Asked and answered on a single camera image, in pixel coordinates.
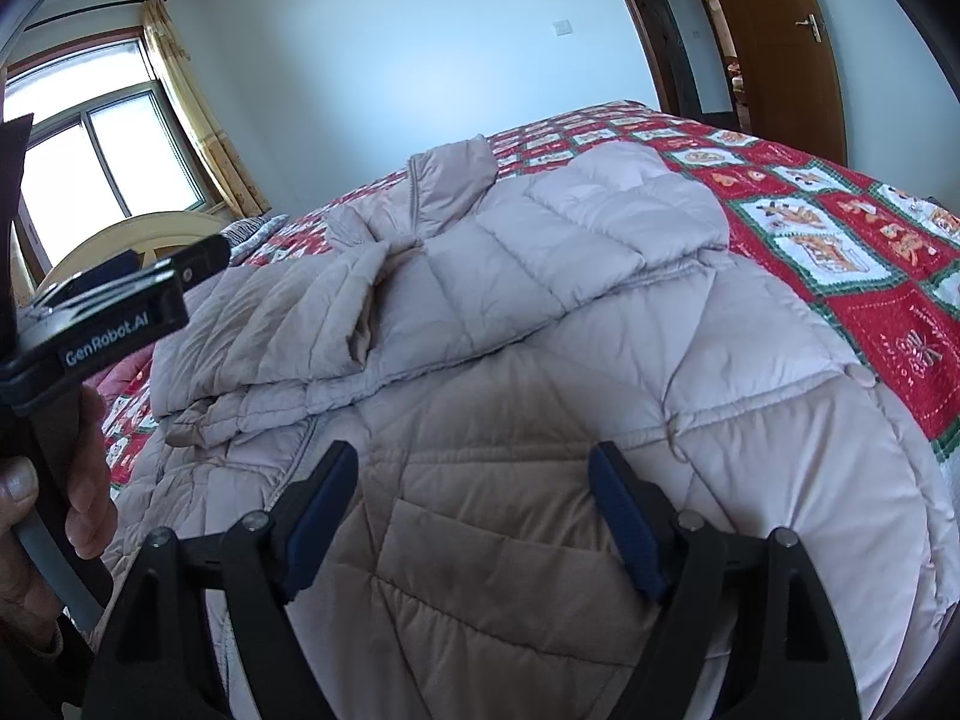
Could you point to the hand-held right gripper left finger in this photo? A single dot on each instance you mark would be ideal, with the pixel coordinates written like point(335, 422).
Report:
point(322, 517)

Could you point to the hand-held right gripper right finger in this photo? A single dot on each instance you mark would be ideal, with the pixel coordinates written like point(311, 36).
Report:
point(626, 525)

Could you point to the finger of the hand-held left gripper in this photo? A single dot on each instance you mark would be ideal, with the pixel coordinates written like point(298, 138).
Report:
point(112, 268)
point(195, 262)

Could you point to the beige down jacket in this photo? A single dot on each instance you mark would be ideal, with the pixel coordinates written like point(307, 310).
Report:
point(525, 360)

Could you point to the person's left hand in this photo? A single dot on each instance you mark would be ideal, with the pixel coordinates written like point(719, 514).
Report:
point(94, 480)

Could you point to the cream wooden headboard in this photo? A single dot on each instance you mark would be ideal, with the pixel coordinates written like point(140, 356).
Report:
point(112, 236)

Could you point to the pink cloth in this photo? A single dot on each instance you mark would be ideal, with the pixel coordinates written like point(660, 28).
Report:
point(124, 386)

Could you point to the striped pillow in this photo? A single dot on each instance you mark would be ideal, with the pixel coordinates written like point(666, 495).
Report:
point(255, 234)

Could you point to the window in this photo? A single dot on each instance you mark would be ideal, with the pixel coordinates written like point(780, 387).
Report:
point(90, 142)

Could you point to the yellow curtain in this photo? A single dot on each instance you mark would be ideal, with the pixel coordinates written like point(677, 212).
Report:
point(202, 127)

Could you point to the curtain rod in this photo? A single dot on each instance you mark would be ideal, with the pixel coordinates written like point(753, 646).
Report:
point(90, 9)

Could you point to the red printed bed quilt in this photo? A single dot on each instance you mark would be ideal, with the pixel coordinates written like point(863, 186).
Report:
point(847, 240)

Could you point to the brown wooden door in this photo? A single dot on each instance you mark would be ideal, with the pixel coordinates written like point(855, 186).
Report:
point(780, 75)

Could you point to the white wall switch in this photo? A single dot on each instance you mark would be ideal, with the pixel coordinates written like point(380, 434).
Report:
point(563, 27)

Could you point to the dark wooden door frame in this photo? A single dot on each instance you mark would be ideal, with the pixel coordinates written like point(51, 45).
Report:
point(652, 30)

